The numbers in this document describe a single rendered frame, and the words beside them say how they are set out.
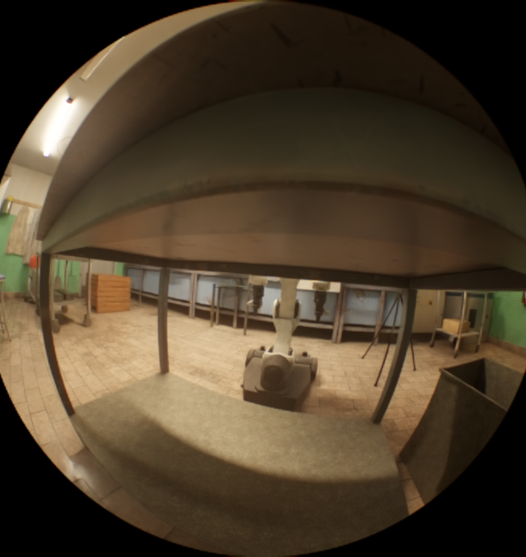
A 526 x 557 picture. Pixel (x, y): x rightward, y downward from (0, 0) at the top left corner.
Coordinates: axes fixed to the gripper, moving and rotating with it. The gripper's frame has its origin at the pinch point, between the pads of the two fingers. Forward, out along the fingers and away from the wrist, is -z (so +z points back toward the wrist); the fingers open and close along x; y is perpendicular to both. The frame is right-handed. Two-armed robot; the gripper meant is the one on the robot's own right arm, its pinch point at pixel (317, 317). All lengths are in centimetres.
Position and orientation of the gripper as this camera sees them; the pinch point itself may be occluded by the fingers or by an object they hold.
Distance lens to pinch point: 130.0
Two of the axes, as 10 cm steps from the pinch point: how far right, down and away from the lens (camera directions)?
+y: -9.7, -0.9, 2.3
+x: 2.4, -1.6, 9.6
